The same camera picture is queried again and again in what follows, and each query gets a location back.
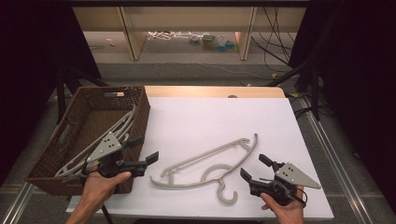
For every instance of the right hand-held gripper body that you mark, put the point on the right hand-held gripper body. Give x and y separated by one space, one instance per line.
292 177

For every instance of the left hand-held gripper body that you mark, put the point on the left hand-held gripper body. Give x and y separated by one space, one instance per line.
106 147

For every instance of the grey plastic clothes hanger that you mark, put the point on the grey plastic clothes hanger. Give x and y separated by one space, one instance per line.
218 151
120 134
124 123

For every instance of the brown wicker basket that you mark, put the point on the brown wicker basket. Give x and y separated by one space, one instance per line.
93 109

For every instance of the person's right hand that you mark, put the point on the person's right hand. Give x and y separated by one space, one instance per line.
288 214

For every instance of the person's left hand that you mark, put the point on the person's left hand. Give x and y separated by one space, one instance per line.
98 188

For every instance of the white table mat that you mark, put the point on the white table mat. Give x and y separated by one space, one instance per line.
202 118

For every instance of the black tripod stand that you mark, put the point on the black tripod stand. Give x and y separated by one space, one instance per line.
314 90
62 90

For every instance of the dark round table grommet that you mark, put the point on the dark round table grommet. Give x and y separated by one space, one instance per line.
232 96

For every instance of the dark curtain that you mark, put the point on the dark curtain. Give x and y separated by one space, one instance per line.
358 77
28 62

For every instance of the colourful plastic toys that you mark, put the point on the colourful plastic toys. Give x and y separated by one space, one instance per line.
214 42

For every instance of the metal floor rail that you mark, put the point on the metal floor rail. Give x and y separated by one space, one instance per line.
17 203
333 149

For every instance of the beige wooden desk frame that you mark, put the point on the beige wooden desk frame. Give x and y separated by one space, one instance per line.
137 34

